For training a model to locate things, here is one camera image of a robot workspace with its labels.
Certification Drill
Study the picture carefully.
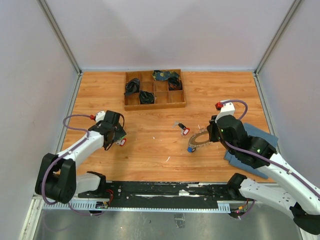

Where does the black rolled tie left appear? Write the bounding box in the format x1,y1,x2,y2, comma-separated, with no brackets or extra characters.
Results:
124,78,140,97

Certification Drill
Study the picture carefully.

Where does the wooden compartment tray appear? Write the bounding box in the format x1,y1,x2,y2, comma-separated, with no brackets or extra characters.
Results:
124,69,186,111

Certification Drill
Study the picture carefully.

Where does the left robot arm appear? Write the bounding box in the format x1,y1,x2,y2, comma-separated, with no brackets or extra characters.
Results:
35,110,127,205

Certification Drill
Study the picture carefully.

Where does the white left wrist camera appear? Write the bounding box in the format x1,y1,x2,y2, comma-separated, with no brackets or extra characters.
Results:
94,111,106,123

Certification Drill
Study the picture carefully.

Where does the blue yellow patterned cloth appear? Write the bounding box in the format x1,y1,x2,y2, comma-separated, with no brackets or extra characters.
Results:
152,70,180,82

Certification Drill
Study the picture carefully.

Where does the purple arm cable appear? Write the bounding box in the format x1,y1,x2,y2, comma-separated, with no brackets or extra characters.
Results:
41,113,97,216
216,99,320,193

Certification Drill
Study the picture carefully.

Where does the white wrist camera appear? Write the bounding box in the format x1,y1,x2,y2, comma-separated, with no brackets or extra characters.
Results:
215,100,236,121
94,111,106,123

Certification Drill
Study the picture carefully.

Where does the black rolled tie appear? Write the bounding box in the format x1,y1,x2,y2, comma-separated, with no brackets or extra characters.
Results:
124,78,140,97
139,90,155,105

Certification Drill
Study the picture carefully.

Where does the left aluminium frame post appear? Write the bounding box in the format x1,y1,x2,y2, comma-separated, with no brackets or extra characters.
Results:
36,0,83,76

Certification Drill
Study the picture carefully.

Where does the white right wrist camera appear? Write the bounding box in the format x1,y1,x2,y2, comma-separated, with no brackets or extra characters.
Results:
215,100,236,121

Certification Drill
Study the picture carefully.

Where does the black rolled tie middle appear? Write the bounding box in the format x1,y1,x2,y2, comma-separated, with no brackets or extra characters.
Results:
139,90,155,105

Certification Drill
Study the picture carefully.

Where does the black mounting rail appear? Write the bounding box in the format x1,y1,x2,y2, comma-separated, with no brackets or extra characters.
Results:
78,181,247,207

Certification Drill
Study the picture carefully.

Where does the key with blue tag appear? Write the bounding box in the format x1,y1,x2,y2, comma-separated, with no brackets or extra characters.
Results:
187,146,197,153

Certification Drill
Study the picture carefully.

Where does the white slotted cable duct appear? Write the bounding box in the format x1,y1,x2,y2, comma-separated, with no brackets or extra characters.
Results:
43,199,231,214

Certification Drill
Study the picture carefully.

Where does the right aluminium frame post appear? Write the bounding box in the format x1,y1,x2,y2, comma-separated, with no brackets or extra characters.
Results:
253,0,303,76

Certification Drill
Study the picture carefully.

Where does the aluminium frame post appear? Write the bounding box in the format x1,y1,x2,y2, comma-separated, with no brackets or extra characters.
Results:
253,0,303,76
36,0,83,76

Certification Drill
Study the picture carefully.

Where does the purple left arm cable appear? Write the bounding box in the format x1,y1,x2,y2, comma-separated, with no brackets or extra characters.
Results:
41,113,97,216

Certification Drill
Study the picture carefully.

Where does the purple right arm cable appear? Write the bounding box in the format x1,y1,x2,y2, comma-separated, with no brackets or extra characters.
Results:
216,99,320,193

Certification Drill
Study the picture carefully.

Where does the blue folded cloth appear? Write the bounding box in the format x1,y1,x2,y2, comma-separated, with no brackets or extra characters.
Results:
224,123,278,180

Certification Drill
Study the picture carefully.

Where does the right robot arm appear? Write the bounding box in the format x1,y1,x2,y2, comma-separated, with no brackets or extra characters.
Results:
207,114,320,235

